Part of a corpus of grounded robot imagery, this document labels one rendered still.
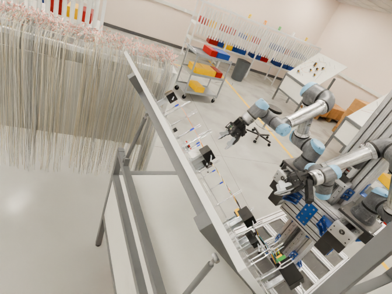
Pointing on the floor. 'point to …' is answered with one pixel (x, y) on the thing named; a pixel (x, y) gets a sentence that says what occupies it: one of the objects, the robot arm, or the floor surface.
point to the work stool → (266, 124)
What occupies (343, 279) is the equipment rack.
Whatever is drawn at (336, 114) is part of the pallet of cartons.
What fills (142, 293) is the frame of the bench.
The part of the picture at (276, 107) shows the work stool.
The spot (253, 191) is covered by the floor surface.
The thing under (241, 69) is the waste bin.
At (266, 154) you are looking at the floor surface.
